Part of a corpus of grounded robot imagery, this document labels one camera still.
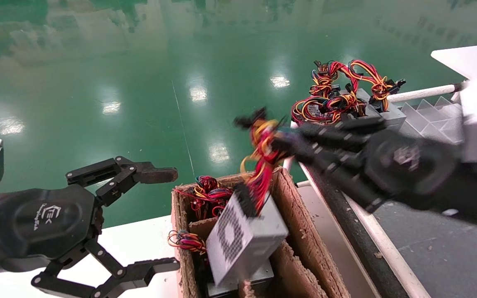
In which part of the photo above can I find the long white rack tube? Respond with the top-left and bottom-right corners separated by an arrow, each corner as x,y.
299,161 -> 432,298

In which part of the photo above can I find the white board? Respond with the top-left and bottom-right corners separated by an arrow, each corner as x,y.
430,42 -> 477,82

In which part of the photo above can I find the ragged cardboard lengthwise divider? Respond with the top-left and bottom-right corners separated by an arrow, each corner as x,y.
238,240 -> 318,298

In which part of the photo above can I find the red blue wire harness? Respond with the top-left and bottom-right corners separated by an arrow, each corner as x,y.
173,175 -> 236,220

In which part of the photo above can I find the flat cardboard cross divider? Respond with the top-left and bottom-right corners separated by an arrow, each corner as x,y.
188,217 -> 223,245

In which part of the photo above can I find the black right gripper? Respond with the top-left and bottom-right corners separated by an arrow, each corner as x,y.
271,115 -> 465,214

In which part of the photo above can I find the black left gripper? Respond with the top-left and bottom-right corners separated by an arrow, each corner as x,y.
0,156 -> 181,298

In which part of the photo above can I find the multicolour wire harness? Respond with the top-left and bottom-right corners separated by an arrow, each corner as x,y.
167,230 -> 207,254

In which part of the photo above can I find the clear acrylic divider tray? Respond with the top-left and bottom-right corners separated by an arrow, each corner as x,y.
400,96 -> 465,146

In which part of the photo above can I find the brown cardboard box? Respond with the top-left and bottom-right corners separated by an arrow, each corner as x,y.
170,166 -> 352,298

